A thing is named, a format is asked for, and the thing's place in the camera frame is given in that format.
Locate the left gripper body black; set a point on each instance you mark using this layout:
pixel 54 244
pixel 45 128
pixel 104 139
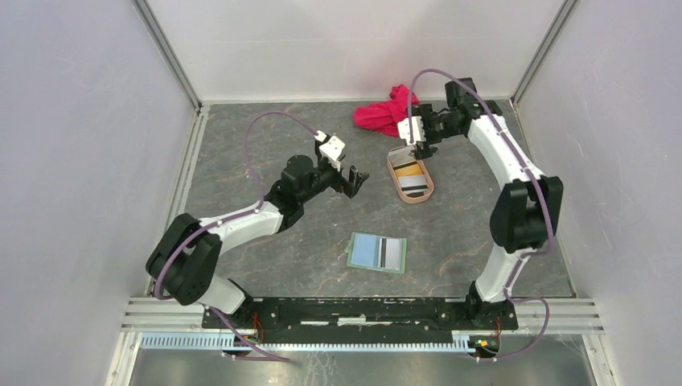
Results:
pixel 330 176

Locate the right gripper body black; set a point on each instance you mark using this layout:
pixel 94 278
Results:
pixel 436 127

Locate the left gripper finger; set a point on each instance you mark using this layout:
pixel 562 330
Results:
pixel 356 178
pixel 351 189

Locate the patterned white credit card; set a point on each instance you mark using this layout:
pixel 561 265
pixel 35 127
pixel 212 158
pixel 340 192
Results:
pixel 400 156

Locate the white striped credit card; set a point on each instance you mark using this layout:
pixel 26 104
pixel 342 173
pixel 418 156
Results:
pixel 389 253

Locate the green card holder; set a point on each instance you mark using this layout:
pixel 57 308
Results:
pixel 362 251

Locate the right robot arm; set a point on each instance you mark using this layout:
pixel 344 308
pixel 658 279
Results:
pixel 525 216

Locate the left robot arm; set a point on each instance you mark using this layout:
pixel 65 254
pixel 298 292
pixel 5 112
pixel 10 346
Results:
pixel 183 264

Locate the yellow credit card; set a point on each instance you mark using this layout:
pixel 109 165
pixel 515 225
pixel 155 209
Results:
pixel 408 170

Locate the pink oval tray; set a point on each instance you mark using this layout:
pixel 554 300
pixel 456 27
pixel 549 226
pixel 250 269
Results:
pixel 415 199

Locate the red cloth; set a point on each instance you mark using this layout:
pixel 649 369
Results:
pixel 383 117

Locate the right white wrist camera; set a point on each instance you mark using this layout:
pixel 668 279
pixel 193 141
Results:
pixel 411 130

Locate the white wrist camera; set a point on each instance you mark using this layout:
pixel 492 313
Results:
pixel 331 148
pixel 411 130

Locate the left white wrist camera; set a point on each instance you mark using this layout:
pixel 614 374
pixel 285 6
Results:
pixel 331 148

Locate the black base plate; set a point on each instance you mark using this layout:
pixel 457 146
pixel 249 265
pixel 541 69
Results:
pixel 366 320

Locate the white slotted cable duct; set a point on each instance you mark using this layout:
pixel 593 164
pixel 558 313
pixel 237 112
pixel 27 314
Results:
pixel 228 342

